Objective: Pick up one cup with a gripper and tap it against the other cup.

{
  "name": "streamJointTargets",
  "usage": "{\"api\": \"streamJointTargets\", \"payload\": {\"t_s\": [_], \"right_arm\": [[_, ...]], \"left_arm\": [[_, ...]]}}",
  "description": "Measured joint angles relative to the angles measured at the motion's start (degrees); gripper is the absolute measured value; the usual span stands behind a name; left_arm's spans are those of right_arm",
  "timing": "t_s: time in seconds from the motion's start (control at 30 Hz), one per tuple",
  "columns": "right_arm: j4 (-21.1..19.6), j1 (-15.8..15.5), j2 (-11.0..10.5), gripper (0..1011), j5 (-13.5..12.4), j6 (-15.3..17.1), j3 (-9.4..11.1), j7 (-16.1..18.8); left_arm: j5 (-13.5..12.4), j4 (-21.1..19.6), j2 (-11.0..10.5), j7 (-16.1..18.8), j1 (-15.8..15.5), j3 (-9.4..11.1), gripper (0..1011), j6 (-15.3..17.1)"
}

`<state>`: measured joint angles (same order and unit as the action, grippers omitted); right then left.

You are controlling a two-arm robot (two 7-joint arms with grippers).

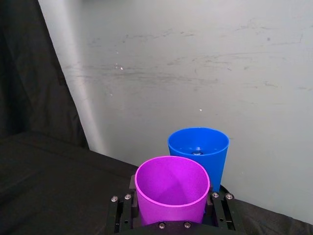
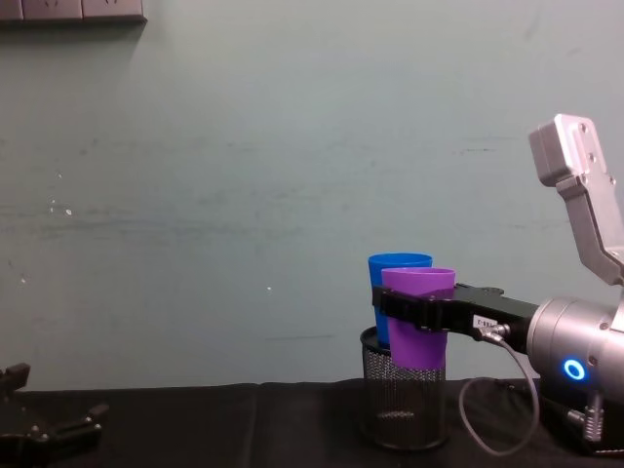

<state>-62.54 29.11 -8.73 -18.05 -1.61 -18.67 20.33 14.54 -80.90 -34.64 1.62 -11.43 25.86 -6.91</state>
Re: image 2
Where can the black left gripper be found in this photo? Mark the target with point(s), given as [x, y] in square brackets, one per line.
[19, 448]

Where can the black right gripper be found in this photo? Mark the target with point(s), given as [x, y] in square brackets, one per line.
[492, 312]

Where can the purple plastic cup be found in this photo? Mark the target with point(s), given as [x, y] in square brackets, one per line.
[419, 346]

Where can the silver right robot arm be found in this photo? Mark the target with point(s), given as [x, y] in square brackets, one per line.
[580, 336]

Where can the blue plastic cup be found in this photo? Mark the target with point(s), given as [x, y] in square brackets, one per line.
[378, 273]

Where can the black mesh pen holder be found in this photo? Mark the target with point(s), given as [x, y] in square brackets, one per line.
[404, 404]

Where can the black table cloth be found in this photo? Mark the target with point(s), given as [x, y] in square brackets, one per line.
[244, 424]

